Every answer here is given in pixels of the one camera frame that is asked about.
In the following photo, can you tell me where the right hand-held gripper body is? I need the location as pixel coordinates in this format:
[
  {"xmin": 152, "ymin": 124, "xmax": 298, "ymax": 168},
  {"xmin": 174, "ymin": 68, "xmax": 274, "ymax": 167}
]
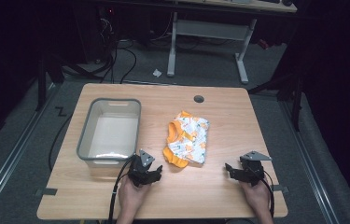
[{"xmin": 238, "ymin": 150, "xmax": 273, "ymax": 188}]

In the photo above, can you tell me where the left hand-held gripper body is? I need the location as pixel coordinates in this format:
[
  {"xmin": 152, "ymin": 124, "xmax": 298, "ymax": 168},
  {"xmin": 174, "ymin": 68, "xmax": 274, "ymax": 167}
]
[{"xmin": 128, "ymin": 148, "xmax": 157, "ymax": 188}]

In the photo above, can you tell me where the person's left hand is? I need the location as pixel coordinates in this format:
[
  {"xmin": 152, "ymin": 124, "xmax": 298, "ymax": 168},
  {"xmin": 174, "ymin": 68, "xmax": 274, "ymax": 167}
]
[{"xmin": 118, "ymin": 175, "xmax": 152, "ymax": 219}]

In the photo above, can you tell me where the person's right hand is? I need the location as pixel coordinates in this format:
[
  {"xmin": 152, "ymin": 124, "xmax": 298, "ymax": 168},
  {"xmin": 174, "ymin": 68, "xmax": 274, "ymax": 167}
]
[{"xmin": 238, "ymin": 176, "xmax": 273, "ymax": 217}]

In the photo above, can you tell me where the black tape strip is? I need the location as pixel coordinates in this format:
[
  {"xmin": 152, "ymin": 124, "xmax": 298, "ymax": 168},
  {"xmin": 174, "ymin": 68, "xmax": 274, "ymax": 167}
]
[
  {"xmin": 271, "ymin": 184, "xmax": 290, "ymax": 194},
  {"xmin": 35, "ymin": 188, "xmax": 58, "ymax": 198}
]

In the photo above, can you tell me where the orange and white patterned garment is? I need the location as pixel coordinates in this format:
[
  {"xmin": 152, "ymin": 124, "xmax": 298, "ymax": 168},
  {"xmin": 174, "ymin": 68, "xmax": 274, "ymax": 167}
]
[{"xmin": 162, "ymin": 110, "xmax": 211, "ymax": 169}]

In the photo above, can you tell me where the white bin with grey rim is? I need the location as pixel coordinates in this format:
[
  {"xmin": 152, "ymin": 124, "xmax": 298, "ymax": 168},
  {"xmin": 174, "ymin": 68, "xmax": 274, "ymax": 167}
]
[{"xmin": 76, "ymin": 97, "xmax": 142, "ymax": 180}]

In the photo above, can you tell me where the black metal stand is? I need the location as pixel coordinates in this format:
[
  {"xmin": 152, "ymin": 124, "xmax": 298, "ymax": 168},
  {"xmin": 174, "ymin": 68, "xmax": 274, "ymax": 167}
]
[
  {"xmin": 246, "ymin": 62, "xmax": 305, "ymax": 133},
  {"xmin": 35, "ymin": 52, "xmax": 66, "ymax": 112}
]

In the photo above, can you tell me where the black zigzag floor tape mark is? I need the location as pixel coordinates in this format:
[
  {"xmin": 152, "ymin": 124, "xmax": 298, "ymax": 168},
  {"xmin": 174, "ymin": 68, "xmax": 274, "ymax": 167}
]
[{"xmin": 54, "ymin": 105, "xmax": 68, "ymax": 118}]

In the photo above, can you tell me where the small red object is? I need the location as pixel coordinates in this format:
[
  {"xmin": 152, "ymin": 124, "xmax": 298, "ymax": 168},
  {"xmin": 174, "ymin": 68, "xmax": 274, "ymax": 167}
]
[{"xmin": 257, "ymin": 38, "xmax": 271, "ymax": 50}]

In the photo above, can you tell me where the desk with white metal legs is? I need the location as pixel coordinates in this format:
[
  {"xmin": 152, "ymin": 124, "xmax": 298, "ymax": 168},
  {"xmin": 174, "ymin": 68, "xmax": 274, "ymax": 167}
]
[{"xmin": 166, "ymin": 0, "xmax": 299, "ymax": 85}]

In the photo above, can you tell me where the black computer tower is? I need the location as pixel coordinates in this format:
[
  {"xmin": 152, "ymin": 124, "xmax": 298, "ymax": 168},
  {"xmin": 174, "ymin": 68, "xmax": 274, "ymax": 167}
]
[{"xmin": 72, "ymin": 5, "xmax": 119, "ymax": 64}]

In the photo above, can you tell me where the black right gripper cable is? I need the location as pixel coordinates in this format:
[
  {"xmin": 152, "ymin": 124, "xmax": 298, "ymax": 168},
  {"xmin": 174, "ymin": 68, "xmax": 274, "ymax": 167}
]
[{"xmin": 261, "ymin": 170, "xmax": 276, "ymax": 218}]

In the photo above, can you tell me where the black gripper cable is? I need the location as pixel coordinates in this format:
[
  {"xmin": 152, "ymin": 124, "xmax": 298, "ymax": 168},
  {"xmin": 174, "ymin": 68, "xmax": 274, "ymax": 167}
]
[
  {"xmin": 107, "ymin": 158, "xmax": 137, "ymax": 224},
  {"xmin": 261, "ymin": 170, "xmax": 276, "ymax": 218}
]

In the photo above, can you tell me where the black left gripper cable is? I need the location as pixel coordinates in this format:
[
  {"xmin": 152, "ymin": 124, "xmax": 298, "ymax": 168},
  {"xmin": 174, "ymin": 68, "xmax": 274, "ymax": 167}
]
[{"xmin": 107, "ymin": 158, "xmax": 137, "ymax": 224}]

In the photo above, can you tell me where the metal floor rail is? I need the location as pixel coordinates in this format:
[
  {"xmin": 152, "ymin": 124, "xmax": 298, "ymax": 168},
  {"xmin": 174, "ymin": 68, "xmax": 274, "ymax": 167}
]
[
  {"xmin": 0, "ymin": 83, "xmax": 61, "ymax": 216},
  {"xmin": 278, "ymin": 100, "xmax": 341, "ymax": 224}
]

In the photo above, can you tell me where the thin black floor cable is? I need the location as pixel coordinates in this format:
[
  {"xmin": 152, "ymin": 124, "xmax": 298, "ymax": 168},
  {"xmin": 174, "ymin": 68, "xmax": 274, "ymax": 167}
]
[{"xmin": 48, "ymin": 113, "xmax": 74, "ymax": 173}]

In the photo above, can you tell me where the bundle of black floor cables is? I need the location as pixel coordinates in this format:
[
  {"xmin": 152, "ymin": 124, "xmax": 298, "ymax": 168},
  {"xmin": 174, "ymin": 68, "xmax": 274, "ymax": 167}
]
[{"xmin": 60, "ymin": 18, "xmax": 138, "ymax": 84}]

